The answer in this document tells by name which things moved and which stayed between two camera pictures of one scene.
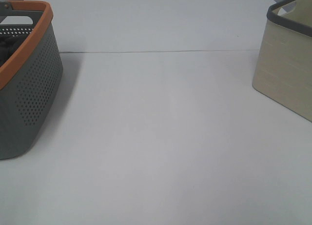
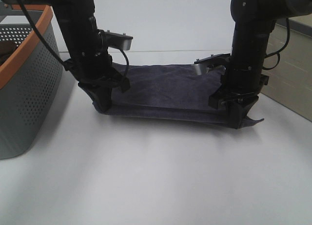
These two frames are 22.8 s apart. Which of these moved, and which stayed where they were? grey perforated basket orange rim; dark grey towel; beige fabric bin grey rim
Moved: dark grey towel
Stayed: grey perforated basket orange rim; beige fabric bin grey rim
